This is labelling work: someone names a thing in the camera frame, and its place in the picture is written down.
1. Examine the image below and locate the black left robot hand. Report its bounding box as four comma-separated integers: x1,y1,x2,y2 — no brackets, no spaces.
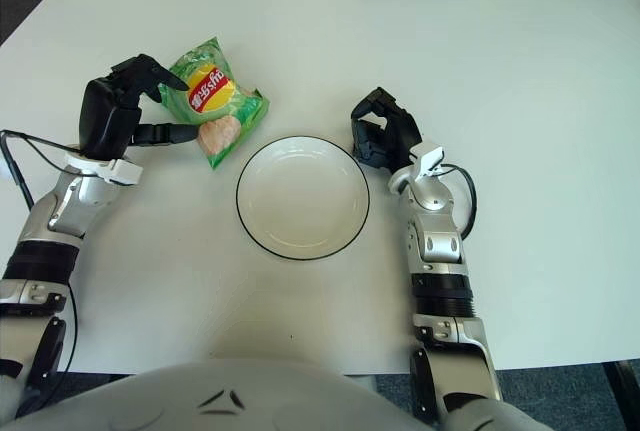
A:
79,53,200,161

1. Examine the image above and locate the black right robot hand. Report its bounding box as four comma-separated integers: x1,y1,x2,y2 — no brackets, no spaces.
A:
349,87,423,171

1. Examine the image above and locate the green chips snack bag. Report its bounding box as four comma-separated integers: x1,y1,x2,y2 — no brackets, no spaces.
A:
160,36,271,171

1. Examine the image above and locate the white plate with black rim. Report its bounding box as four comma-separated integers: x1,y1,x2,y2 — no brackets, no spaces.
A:
235,135,372,261

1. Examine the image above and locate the grey robot torso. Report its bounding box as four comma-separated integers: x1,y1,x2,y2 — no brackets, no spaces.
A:
0,356,551,431

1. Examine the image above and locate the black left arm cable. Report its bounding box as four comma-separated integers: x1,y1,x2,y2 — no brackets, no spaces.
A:
0,129,84,207

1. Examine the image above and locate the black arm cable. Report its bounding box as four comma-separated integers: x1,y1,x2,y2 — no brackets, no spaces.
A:
0,129,84,207
434,163,477,242

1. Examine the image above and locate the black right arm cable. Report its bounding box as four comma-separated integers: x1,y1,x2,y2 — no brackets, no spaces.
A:
434,163,477,242

